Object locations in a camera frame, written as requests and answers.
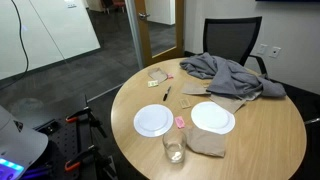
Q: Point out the black Sharpie marker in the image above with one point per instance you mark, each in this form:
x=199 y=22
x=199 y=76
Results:
x=166 y=94

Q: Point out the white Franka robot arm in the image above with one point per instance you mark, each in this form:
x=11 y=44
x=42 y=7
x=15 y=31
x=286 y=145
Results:
x=18 y=143

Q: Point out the clear glass cup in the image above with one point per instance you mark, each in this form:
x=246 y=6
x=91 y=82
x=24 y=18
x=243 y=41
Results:
x=167 y=146

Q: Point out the yellow-green tea packet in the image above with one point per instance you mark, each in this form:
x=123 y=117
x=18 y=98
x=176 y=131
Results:
x=153 y=83

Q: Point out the pink sweetener packet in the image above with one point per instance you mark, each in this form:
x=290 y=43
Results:
x=180 y=122
x=170 y=76

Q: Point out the brown sugar packet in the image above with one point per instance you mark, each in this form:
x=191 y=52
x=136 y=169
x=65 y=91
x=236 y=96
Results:
x=185 y=103

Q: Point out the white round plate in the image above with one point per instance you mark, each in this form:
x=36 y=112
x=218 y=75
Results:
x=212 y=117
x=153 y=120

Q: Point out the wooden door with glass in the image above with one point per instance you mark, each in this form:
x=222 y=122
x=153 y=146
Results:
x=145 y=40

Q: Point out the grey sweatshirt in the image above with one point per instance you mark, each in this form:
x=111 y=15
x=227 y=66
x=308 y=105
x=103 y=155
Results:
x=230 y=76

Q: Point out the black mesh office chair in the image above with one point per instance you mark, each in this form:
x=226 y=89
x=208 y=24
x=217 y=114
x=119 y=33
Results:
x=230 y=36

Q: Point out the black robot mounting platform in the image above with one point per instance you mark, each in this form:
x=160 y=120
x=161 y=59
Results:
x=63 y=140

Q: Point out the white wall outlet plate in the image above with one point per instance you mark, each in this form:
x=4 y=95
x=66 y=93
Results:
x=262 y=49
x=275 y=52

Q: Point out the wall mounted TV screen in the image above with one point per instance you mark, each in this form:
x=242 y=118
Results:
x=286 y=0

